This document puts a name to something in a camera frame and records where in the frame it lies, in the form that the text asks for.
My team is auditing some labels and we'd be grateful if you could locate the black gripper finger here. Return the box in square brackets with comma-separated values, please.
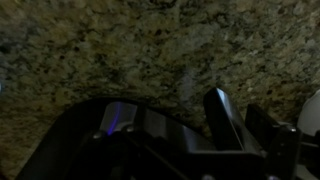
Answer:
[245, 104, 302, 167]

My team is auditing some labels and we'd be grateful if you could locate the white paper cup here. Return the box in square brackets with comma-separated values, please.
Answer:
[297, 90, 320, 136]

